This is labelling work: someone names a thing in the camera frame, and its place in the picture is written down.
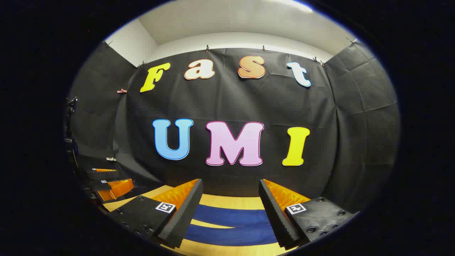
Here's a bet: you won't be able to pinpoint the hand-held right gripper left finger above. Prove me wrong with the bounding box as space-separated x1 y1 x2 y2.
108 178 203 249

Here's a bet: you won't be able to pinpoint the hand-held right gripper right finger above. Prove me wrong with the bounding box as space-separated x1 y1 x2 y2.
258 179 356 249

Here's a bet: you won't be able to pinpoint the blue jeans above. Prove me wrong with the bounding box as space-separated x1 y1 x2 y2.
185 204 278 247

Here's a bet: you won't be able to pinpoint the black backdrop cloth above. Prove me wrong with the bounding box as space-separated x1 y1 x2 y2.
65 40 401 214

